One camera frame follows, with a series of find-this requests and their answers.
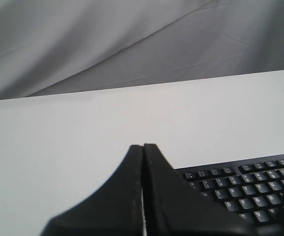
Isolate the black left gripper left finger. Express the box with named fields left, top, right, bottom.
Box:
left=41, top=145, right=143, bottom=236

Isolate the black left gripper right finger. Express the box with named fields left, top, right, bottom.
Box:
left=142, top=144, right=254, bottom=236

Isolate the black acer keyboard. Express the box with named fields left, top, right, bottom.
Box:
left=176, top=154, right=284, bottom=236

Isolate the grey backdrop cloth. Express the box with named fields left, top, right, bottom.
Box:
left=0, top=0, right=284, bottom=100

